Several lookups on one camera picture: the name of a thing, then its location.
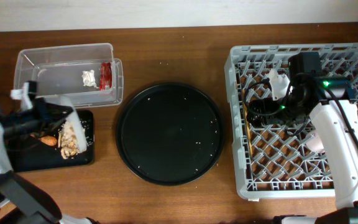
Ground carrot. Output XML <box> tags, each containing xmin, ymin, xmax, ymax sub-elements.
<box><xmin>30</xmin><ymin>134</ymin><xmax>58</xmax><ymax>146</ymax></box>

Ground wooden chopstick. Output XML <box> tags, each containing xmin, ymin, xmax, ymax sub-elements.
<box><xmin>242</xmin><ymin>90</ymin><xmax>253</xmax><ymax>158</ymax></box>

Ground grey plate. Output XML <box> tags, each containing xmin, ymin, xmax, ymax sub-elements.
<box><xmin>59</xmin><ymin>95</ymin><xmax>87</xmax><ymax>153</ymax></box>

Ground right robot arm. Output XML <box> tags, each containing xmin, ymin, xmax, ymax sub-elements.
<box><xmin>243</xmin><ymin>52</ymin><xmax>358</xmax><ymax>223</ymax></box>

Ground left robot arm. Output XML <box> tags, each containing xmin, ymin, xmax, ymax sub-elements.
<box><xmin>0</xmin><ymin>92</ymin><xmax>95</xmax><ymax>223</ymax></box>

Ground grey dishwasher rack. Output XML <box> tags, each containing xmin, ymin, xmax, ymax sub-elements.
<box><xmin>224</xmin><ymin>43</ymin><xmax>358</xmax><ymax>201</ymax></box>

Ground peanut and rice scraps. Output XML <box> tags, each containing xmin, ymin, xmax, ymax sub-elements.
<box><xmin>58</xmin><ymin>121</ymin><xmax>80</xmax><ymax>159</ymax></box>

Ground black rectangular tray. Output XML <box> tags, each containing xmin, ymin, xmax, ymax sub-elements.
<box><xmin>7</xmin><ymin>110</ymin><xmax>94</xmax><ymax>172</ymax></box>

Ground crumpled white tissue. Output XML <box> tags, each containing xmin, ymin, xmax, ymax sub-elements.
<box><xmin>81</xmin><ymin>70</ymin><xmax>99</xmax><ymax>88</ymax></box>

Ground clear plastic bin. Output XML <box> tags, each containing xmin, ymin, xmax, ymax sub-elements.
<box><xmin>13</xmin><ymin>43</ymin><xmax>124</xmax><ymax>108</ymax></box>

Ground red wrapper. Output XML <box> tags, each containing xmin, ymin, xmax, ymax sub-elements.
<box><xmin>99</xmin><ymin>62</ymin><xmax>112</xmax><ymax>90</ymax></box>

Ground black round tray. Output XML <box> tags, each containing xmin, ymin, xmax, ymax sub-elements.
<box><xmin>116</xmin><ymin>83</ymin><xmax>225</xmax><ymax>186</ymax></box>

